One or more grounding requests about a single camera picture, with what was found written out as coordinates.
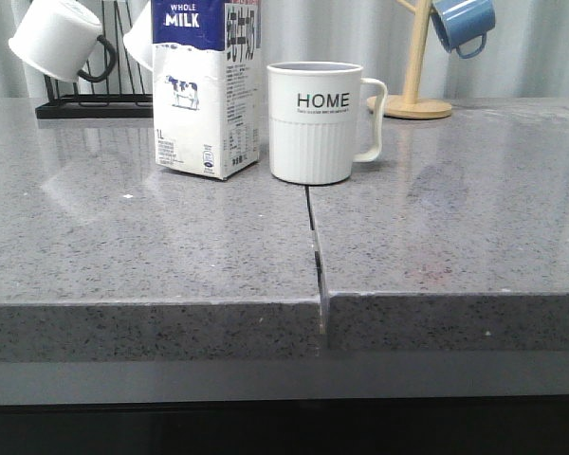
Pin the white ribbed HOME cup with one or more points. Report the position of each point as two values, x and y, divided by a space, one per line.
312 120

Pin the white blue milk carton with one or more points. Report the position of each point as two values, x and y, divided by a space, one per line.
207 78

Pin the wooden mug tree stand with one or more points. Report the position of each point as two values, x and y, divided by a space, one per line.
409 105

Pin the blue enamel mug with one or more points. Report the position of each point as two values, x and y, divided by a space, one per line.
462 25

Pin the black wire mug rack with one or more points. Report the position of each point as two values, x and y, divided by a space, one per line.
127 91

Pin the white mug black handle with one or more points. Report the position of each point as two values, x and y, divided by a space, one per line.
58 37
138 40

